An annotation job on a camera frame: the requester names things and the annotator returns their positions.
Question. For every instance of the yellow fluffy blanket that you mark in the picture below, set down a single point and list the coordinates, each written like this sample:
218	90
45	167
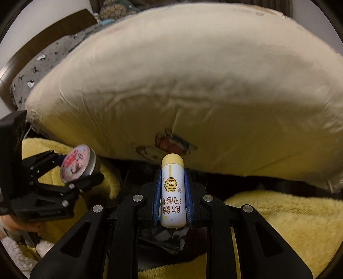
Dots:
281	228

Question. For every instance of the person's left hand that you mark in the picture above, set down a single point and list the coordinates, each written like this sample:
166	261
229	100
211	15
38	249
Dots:
18	226

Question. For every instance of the yellow white lip balm tube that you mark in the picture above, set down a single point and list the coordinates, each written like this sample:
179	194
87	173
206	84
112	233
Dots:
172	193

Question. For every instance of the cream cartoon print pillow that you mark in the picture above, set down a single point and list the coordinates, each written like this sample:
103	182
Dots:
187	80

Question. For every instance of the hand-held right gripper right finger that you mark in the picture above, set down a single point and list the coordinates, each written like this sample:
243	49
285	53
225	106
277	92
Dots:
219	230

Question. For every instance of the brown wooden headboard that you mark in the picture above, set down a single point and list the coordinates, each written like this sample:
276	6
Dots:
53	35

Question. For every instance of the pineapple pattern cloth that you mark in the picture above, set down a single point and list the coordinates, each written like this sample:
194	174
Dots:
118	8

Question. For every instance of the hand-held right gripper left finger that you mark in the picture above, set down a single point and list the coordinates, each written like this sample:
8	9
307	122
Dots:
126	230

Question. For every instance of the grey printed pillow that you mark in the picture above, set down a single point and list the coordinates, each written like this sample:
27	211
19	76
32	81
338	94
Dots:
48	61

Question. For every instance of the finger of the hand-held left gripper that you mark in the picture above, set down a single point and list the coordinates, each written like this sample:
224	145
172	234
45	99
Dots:
40	165
59	198

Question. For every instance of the round printed tin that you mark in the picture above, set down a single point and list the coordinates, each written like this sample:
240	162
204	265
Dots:
76	163

